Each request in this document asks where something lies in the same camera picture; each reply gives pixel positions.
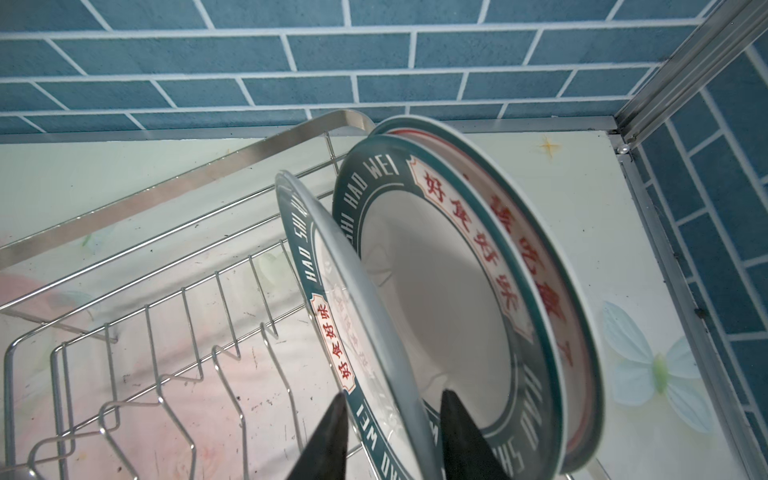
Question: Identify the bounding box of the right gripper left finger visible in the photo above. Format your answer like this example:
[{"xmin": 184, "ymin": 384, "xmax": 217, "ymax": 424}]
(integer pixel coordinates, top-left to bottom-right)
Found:
[{"xmin": 287, "ymin": 393, "xmax": 349, "ymax": 480}]

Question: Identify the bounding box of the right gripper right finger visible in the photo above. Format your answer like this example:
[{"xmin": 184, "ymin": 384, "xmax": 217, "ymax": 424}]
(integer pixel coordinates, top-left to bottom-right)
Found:
[{"xmin": 440, "ymin": 389, "xmax": 508, "ymax": 480}]

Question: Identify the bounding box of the metal wire dish rack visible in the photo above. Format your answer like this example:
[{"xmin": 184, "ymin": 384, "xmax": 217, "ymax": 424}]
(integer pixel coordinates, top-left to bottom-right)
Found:
[{"xmin": 1, "ymin": 110, "xmax": 383, "ymax": 479}]

